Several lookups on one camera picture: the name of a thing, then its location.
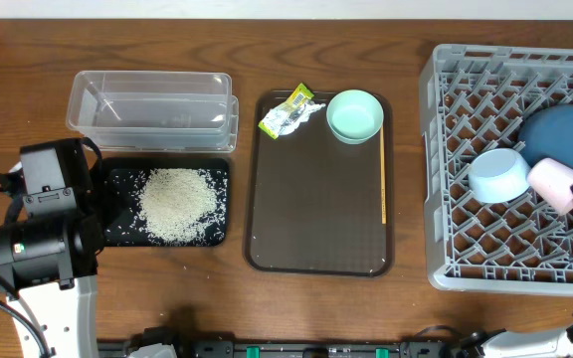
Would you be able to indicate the light blue bowl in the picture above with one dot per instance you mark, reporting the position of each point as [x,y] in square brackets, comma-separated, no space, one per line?
[498,176]

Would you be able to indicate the pile of rice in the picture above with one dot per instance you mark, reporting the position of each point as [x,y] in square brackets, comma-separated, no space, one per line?
[173,200]

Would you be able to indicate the brown serving tray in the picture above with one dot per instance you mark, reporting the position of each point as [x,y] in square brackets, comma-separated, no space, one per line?
[314,205]

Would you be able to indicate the wooden chopstick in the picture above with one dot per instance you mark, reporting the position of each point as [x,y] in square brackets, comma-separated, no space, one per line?
[382,175]

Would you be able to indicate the clear plastic bin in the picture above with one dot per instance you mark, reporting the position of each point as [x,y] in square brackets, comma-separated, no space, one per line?
[155,111]

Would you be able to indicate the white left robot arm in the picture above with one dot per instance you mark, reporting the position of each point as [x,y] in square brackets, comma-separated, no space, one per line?
[49,242]

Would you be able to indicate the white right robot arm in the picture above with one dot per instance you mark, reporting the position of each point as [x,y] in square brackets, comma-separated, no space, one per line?
[506,344]

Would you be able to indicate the dark blue plate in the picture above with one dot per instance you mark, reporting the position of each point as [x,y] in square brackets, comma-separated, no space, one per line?
[548,133]

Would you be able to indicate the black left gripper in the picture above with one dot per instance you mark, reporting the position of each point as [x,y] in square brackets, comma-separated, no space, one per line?
[92,182]

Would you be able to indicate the mint green bowl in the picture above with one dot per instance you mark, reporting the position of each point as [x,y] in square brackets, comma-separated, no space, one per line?
[354,116]

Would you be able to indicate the yellow crumpled wrapper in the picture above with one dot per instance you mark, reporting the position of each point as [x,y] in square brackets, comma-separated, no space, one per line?
[285,118]

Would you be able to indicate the grey dishwasher rack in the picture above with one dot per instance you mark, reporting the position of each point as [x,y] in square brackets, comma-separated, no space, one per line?
[474,99]

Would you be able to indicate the black plastic tray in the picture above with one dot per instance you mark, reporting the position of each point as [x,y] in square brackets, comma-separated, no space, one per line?
[123,178]

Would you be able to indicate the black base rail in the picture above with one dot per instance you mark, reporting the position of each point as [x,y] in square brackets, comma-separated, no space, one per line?
[231,349]

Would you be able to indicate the pink cup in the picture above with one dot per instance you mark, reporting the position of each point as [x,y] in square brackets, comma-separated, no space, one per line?
[552,181]

